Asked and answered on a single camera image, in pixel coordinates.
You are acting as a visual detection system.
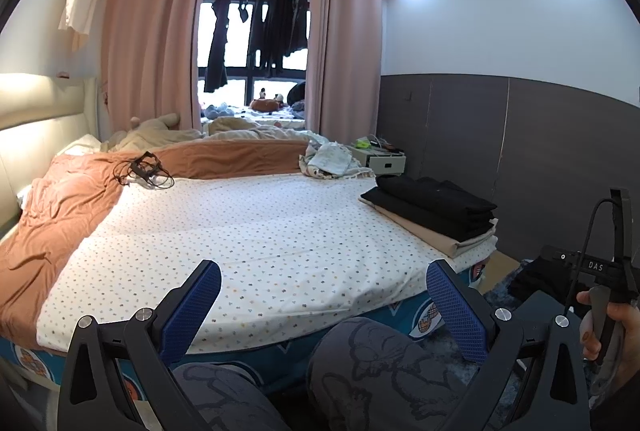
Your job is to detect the row of hanging dark clothes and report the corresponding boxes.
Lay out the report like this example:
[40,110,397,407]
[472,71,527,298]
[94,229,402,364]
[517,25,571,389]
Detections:
[247,0,310,79]

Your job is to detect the folded black garment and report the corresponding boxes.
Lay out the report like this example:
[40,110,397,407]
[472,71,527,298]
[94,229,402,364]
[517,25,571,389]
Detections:
[360,188,496,243]

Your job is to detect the crumpled light cloth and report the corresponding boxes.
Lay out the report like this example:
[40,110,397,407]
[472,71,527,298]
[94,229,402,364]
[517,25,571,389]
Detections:
[299,141,373,180]

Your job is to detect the beige duvet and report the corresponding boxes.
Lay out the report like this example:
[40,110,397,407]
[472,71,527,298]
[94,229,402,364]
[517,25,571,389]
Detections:
[207,118,311,142]

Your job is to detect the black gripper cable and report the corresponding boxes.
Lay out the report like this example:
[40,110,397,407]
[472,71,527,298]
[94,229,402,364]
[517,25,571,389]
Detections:
[564,198,621,317]

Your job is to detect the white pillow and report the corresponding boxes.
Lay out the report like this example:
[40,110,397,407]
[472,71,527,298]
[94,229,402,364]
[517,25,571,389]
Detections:
[0,76,101,232]
[60,134,103,157]

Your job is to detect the black device with cable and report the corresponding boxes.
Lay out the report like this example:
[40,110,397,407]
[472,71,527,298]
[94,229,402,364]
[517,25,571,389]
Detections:
[114,151,176,189]

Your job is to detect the orange blanket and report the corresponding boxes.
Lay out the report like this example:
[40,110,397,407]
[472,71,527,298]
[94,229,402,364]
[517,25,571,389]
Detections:
[0,138,313,342]

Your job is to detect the beige plush toy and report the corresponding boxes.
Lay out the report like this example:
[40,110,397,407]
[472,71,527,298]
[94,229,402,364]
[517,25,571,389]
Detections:
[107,112,203,152]

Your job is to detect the folded beige cloth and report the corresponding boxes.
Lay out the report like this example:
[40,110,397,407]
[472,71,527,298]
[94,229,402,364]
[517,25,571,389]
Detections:
[372,204,499,259]

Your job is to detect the bed with teal printed base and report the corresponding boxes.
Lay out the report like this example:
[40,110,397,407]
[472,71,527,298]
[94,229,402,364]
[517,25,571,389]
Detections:
[0,76,501,392]

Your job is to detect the pink curtain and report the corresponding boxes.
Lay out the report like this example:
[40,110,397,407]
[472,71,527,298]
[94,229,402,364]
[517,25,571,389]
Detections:
[100,0,213,132]
[304,0,396,147]

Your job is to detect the hanging long black coat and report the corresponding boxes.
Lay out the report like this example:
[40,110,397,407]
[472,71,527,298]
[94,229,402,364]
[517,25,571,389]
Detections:
[204,0,232,94]

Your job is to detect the white nightstand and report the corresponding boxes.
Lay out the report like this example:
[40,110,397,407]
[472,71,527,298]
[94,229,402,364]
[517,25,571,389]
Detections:
[347,144,407,177]

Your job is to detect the brown cardboard sheet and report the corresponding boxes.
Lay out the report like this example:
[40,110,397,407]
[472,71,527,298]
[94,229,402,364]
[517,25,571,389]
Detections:
[475,251,521,294]

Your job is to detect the brown plush toy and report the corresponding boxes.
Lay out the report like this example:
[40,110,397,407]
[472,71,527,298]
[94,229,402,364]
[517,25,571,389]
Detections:
[249,96,286,113]

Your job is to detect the person's right hand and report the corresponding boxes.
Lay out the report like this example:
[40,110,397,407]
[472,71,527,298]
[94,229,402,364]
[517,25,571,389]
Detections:
[576,291,640,364]

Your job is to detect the white dotted bed sheet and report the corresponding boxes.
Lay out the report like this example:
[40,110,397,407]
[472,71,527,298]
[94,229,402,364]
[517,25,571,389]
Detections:
[37,171,496,354]

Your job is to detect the dark clothing pile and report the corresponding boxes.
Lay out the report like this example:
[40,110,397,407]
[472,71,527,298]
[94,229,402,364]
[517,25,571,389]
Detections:
[507,256,576,302]

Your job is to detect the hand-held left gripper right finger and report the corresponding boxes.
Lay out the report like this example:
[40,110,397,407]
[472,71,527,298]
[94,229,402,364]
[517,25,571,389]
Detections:
[425,258,598,431]

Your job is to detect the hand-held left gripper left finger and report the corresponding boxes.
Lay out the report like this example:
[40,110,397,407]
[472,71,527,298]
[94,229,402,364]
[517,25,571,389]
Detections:
[56,258,223,431]

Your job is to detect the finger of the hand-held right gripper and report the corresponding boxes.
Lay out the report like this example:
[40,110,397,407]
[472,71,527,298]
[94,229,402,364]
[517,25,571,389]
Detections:
[541,245,577,264]

